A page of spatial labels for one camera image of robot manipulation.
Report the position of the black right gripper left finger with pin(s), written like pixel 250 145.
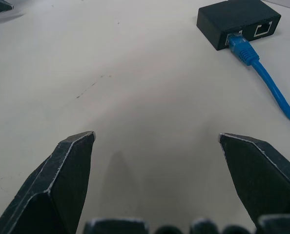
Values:
pixel 54 185

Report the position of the black network adapter box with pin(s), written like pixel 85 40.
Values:
pixel 235 20

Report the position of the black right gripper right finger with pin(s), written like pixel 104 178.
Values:
pixel 259 180

